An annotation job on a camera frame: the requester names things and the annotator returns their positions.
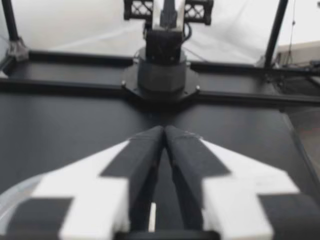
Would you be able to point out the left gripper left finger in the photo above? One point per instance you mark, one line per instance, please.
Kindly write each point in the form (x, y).
(140, 162)

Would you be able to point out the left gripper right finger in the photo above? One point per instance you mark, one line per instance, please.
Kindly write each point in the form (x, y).
(190, 162)

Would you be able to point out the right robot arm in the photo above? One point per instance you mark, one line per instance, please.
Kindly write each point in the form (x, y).
(160, 75)

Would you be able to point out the pale round plate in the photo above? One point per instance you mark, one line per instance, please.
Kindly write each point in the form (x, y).
(15, 193)

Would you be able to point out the black frame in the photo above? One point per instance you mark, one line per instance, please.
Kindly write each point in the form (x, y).
(62, 87)

